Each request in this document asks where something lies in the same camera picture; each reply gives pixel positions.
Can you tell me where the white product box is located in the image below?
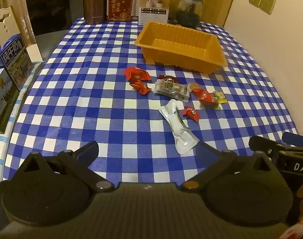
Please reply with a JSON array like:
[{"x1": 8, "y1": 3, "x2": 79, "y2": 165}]
[{"x1": 138, "y1": 0, "x2": 172, "y2": 26}]

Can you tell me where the dark red candy packet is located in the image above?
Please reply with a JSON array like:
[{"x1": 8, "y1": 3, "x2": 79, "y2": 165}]
[{"x1": 158, "y1": 75, "x2": 179, "y2": 84}]

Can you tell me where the clear snack bar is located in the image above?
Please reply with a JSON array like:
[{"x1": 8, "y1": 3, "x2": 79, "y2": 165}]
[{"x1": 153, "y1": 79, "x2": 190, "y2": 102}]

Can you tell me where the black mini fridge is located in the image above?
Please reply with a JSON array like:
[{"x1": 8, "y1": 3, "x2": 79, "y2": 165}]
[{"x1": 24, "y1": 0, "x2": 76, "y2": 36}]

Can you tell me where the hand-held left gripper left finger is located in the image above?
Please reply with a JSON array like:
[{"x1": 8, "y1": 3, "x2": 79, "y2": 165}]
[{"x1": 10, "y1": 141, "x2": 115, "y2": 195}]

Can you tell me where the glass jar with dark base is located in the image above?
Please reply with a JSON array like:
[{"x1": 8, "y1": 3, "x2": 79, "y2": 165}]
[{"x1": 176, "y1": 0, "x2": 204, "y2": 28}]

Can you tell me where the yellow plastic tray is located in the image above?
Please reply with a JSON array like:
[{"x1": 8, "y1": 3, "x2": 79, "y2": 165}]
[{"x1": 134, "y1": 21, "x2": 229, "y2": 74}]

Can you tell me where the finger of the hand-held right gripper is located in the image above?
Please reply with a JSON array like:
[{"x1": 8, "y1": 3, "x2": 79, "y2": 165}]
[
  {"x1": 249, "y1": 136, "x2": 291, "y2": 160},
  {"x1": 282, "y1": 132, "x2": 303, "y2": 150}
]

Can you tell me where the light blue carton box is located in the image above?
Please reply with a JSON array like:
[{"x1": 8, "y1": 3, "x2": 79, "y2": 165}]
[{"x1": 0, "y1": 68, "x2": 20, "y2": 133}]

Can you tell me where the blue milk carton box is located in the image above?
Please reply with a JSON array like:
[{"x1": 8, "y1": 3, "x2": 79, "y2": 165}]
[{"x1": 0, "y1": 33, "x2": 35, "y2": 91}]

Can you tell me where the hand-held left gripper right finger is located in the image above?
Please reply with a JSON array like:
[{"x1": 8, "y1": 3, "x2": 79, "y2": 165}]
[{"x1": 181, "y1": 141, "x2": 284, "y2": 195}]

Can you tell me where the small red candy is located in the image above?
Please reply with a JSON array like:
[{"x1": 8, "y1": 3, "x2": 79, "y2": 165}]
[{"x1": 183, "y1": 106, "x2": 200, "y2": 122}]

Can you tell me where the blue white checkered tablecloth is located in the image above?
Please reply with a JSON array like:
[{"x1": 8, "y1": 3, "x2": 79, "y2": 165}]
[{"x1": 9, "y1": 17, "x2": 300, "y2": 187}]

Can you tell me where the brown metal canister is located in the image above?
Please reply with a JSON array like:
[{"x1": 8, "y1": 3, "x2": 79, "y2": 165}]
[{"x1": 83, "y1": 0, "x2": 108, "y2": 25}]

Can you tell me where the white chair back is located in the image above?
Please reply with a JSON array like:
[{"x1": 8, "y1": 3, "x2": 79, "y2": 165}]
[{"x1": 0, "y1": 6, "x2": 23, "y2": 48}]

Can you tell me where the red patterned gift box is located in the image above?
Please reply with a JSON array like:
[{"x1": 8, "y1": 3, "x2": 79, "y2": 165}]
[{"x1": 108, "y1": 0, "x2": 134, "y2": 22}]

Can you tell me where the red gold snack packet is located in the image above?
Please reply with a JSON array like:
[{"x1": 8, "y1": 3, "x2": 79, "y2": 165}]
[{"x1": 191, "y1": 88, "x2": 220, "y2": 109}]

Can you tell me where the long silver green snack packet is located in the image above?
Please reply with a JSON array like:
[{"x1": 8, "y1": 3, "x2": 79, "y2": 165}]
[{"x1": 158, "y1": 99, "x2": 199, "y2": 155}]

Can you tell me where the large red snack packet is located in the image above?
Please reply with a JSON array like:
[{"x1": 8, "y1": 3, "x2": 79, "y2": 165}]
[{"x1": 123, "y1": 67, "x2": 152, "y2": 81}]

